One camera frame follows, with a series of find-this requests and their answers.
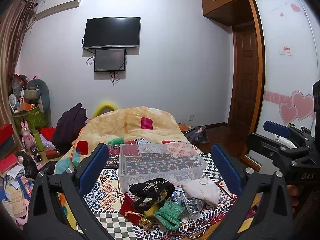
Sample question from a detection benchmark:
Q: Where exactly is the black knitted pouch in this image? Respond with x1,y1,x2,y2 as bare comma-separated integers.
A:
129,178,175,212

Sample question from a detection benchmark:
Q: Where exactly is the clear plastic storage box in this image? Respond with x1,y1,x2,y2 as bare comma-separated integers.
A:
118,142,208,193

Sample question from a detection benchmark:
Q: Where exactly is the grey plush toy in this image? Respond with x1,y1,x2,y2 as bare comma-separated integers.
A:
24,79,50,114

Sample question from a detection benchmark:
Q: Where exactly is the clear plastic bag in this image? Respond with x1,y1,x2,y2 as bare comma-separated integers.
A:
181,193,203,220

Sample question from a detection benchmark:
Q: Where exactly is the red cylinder can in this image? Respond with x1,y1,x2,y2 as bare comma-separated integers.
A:
45,148,61,160

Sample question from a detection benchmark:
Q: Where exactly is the patterned patchwork bed cover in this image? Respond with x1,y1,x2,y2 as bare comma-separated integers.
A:
84,138,237,239

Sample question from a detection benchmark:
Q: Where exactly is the green bottle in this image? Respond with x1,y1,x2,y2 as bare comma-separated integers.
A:
33,129,44,152

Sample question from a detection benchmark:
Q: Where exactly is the green knitted cloth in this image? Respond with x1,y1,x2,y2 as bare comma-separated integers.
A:
153,201,184,230

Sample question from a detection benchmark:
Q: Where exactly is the red box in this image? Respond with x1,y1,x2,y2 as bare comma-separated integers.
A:
0,124,14,145

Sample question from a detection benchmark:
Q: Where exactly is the small wall monitor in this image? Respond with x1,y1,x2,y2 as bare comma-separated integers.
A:
94,48,126,73

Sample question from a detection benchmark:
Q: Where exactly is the large wall television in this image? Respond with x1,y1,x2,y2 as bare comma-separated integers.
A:
83,17,140,49

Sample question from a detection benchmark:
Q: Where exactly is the wooden overhead cabinet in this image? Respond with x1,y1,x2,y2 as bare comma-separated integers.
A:
202,0,253,27

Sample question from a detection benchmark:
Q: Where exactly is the dark purple garment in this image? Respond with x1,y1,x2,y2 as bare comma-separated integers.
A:
52,103,87,155

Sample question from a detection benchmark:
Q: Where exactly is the yellow plush ring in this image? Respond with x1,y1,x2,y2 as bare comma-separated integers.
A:
92,101,119,119

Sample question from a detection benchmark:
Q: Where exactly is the white wall socket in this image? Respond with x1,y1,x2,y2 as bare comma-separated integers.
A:
188,114,194,121

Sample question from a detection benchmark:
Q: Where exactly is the white heart wardrobe door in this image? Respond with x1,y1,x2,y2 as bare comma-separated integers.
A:
253,0,319,139

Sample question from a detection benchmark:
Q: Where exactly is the pink rabbit figurine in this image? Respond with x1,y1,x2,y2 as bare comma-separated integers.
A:
21,120,36,150

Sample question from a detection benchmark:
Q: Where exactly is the grey backpack on floor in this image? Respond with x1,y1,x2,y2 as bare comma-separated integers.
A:
184,126,209,145

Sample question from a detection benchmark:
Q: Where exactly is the striped brown curtain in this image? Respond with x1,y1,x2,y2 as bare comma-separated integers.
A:
0,0,36,125

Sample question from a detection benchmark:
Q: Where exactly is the red fabric pouch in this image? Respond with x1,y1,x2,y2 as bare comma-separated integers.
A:
119,193,144,226

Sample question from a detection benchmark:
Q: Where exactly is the beige fleece blanket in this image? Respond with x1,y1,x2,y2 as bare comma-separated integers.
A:
54,106,187,174

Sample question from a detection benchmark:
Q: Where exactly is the black beaded chain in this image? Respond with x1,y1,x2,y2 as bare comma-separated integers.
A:
183,218,213,240

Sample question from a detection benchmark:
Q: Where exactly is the brown wooden door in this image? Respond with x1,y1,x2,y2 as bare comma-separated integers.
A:
228,22,258,133

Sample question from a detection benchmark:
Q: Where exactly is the white air conditioner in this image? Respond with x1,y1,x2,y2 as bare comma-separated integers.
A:
35,0,81,20

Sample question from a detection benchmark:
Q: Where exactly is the green cardboard box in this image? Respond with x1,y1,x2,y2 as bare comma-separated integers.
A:
12,107,48,134

